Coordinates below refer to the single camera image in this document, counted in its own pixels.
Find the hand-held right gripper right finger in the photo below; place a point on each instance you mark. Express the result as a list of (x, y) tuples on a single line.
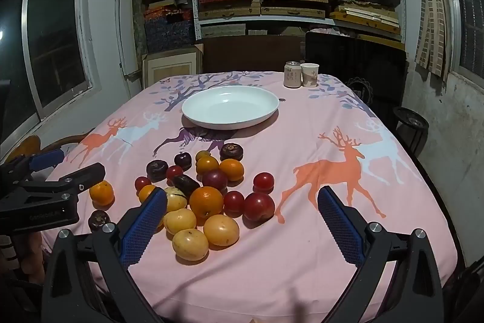
[(340, 230)]

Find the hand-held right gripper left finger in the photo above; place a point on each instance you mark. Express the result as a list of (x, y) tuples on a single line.
[(145, 228)]

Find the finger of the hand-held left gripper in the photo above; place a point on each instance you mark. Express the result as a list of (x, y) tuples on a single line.
[(81, 177), (47, 158)]

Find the orange tangerine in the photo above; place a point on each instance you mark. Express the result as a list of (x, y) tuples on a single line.
[(145, 192), (231, 169), (101, 192)]

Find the yellow plum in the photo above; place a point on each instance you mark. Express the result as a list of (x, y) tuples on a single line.
[(180, 221), (221, 230), (190, 244)]

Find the pale speckled melon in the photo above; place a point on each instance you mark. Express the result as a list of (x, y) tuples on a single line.
[(176, 199)]

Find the red cherry tomato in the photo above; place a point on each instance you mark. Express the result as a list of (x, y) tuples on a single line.
[(142, 183), (233, 202), (263, 182), (174, 171)]

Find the large orange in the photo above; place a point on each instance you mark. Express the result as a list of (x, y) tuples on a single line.
[(206, 202)]

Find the dark purple plum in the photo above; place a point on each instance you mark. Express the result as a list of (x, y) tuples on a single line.
[(183, 160)]

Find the reddish purple plum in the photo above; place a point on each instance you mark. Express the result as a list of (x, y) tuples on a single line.
[(214, 180)]

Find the large red plum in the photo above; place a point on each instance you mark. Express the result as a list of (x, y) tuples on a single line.
[(258, 206)]

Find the yellow-orange tangerine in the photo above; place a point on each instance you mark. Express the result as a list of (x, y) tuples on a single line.
[(207, 166)]

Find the white oval plate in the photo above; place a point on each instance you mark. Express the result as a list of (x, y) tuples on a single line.
[(230, 107)]

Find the person's left hand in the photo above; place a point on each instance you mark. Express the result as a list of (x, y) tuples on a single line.
[(34, 255)]

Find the wooden chair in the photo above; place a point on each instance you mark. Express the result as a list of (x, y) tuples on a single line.
[(75, 138)]

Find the pink deer-print tablecloth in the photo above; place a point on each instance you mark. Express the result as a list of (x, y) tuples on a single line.
[(245, 281)]

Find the aluminium sliding window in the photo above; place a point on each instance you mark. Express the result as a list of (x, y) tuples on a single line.
[(53, 43)]

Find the black round stool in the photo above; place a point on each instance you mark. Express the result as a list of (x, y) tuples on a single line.
[(410, 122)]

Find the wooden framed panel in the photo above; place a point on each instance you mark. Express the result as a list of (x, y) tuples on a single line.
[(170, 67)]

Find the white paper cup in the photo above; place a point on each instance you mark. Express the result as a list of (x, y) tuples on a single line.
[(310, 75)]

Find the pale drink can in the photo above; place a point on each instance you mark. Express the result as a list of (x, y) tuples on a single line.
[(292, 75)]

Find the pile of dark patterned boxes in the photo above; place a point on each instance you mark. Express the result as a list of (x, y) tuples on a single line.
[(168, 29)]

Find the brown cardboard sheet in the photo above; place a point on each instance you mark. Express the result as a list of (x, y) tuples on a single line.
[(249, 52)]

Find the brick-pattern curtain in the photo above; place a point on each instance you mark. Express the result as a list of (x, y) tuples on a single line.
[(431, 5)]

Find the mesh-covered window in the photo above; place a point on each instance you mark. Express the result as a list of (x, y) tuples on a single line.
[(469, 16)]

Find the white door frame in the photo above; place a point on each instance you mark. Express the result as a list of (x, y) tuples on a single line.
[(123, 43)]

